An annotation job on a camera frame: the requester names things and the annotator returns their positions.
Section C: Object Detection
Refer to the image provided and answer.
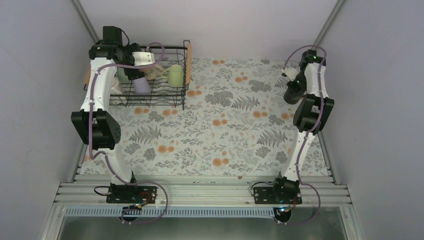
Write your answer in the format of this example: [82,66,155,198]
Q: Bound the black cylindrical cup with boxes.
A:
[283,87,305,105]

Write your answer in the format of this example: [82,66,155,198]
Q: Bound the light green mug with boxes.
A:
[161,64,184,88]

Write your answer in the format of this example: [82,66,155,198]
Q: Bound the beige floral mug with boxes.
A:
[140,64,164,81]

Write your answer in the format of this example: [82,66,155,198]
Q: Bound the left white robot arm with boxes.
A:
[71,26,145,203]

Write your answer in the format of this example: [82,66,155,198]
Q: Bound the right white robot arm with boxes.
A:
[270,48,335,204]

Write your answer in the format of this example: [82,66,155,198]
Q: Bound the mint green tumbler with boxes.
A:
[116,67,130,83]

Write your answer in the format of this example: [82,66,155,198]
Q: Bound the lilac plastic cup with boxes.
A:
[132,77,152,95]

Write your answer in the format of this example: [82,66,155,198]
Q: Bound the floral patterned table mat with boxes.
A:
[80,58,329,177]

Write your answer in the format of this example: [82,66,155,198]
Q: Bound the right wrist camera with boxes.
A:
[281,67,299,81]

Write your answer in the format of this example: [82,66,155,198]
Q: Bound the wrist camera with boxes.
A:
[281,67,299,81]
[132,51,156,66]

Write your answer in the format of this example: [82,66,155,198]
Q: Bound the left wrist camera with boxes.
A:
[132,51,156,66]

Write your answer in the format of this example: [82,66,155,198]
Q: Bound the black wire dish rack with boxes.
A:
[84,40,191,109]

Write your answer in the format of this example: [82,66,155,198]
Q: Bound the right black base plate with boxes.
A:
[252,186,303,205]

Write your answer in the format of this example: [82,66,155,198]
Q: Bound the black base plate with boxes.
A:
[106,184,158,205]
[252,186,303,205]

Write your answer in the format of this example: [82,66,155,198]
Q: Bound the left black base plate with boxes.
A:
[106,184,158,205]

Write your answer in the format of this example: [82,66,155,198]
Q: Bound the aluminium mounting rail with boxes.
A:
[53,174,352,207]

